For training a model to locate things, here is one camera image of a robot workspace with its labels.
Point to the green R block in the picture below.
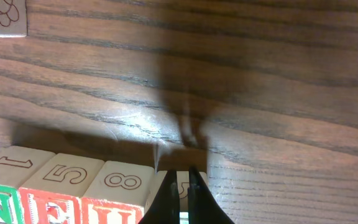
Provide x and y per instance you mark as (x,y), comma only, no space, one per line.
(183,185)

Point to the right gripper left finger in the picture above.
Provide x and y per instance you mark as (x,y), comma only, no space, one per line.
(165,208)

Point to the green N block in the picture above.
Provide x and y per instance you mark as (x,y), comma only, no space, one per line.
(17,165)

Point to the red u block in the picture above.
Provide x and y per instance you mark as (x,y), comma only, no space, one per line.
(13,18)
(118,194)

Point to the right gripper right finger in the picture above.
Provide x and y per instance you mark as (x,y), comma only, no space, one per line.
(202,207)

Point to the red E block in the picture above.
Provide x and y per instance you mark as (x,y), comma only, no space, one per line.
(53,194)

